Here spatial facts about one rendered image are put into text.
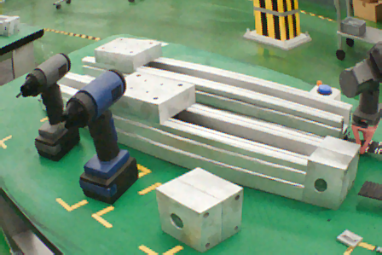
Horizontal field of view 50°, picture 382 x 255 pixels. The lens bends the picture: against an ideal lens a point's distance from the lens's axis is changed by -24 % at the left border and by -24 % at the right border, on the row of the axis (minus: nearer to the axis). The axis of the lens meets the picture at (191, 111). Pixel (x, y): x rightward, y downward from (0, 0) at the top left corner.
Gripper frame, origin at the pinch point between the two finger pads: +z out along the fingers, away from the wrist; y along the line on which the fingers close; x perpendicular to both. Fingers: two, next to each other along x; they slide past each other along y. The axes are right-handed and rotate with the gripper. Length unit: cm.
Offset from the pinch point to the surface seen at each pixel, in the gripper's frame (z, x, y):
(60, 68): -18, -60, 32
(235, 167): -1.0, -22.7, 22.5
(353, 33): 51, -89, -279
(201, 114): -6.2, -34.7, 16.3
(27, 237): 58, -108, 37
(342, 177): -5.5, 2.1, 23.6
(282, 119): -3.1, -22.3, 4.6
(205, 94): -4.3, -42.5, 4.3
